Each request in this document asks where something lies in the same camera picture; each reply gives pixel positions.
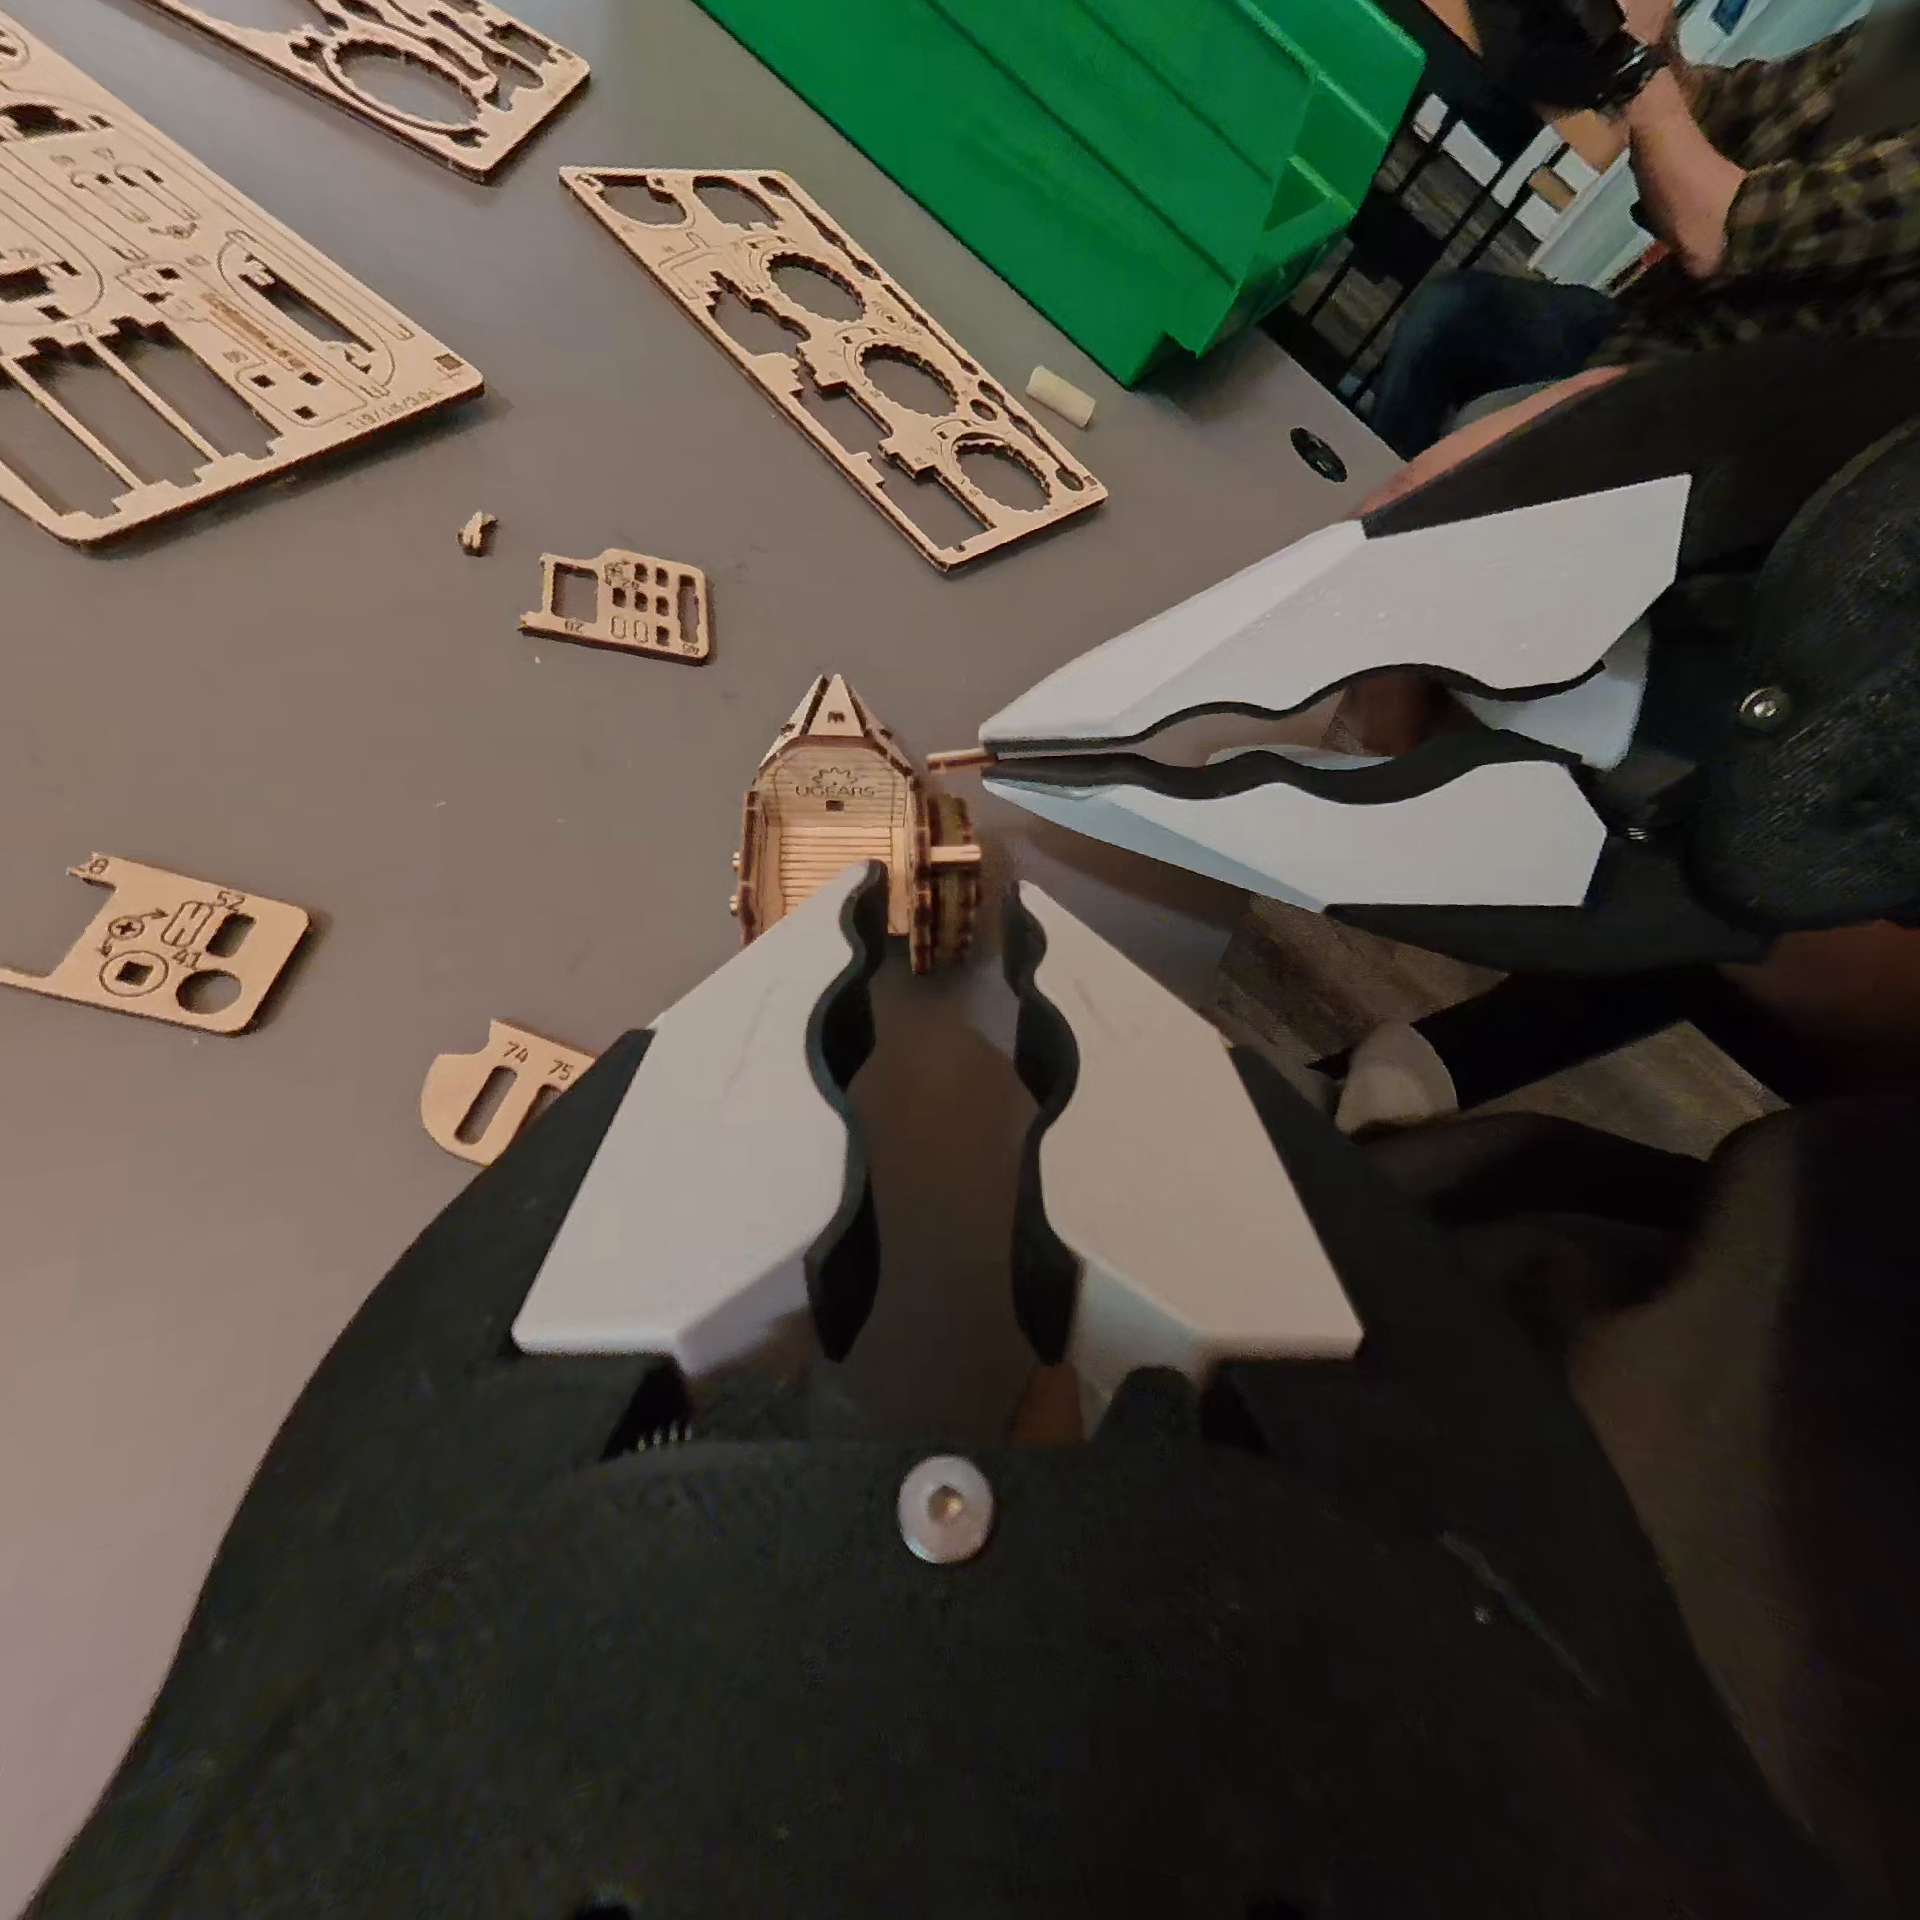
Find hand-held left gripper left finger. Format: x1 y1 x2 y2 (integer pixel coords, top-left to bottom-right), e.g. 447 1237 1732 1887
514 863 892 1379

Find rounded wooden offcut with slots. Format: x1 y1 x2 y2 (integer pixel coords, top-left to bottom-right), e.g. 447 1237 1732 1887
420 1020 599 1169

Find small wooden offcut square holes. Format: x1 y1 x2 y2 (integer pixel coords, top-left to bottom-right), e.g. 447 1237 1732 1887
520 547 717 665

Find person's right hand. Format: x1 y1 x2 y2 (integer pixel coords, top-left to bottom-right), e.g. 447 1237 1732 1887
1357 365 1633 523

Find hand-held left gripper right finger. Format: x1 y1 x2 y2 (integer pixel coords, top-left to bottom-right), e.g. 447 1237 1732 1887
999 882 1364 1430

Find grey desk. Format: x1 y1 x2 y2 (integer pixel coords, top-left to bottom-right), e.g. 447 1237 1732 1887
0 0 1403 1915

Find green plastic bin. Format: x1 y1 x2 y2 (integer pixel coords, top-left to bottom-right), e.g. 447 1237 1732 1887
687 0 1426 389

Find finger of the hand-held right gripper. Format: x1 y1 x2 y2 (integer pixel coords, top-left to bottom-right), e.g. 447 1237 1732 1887
982 733 1610 910
977 476 1693 766

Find wooden puzzle sheet oval cutouts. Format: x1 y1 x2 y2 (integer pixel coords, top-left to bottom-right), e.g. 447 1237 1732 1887
142 0 590 186

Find small wooden boat model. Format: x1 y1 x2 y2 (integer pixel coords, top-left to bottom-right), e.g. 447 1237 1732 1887
729 675 982 973

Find large slotted wooden puzzle sheet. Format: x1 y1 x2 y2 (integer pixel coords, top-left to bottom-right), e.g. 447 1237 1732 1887
0 13 486 546

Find wooden offcut round holes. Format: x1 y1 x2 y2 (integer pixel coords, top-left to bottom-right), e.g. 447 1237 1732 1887
0 855 310 1037

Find wooden puzzle sheet gear cutouts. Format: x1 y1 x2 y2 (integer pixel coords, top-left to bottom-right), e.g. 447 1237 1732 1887
560 166 1107 575

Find black metal chair frame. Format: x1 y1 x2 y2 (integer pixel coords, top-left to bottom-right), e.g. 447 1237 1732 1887
1266 89 1517 436

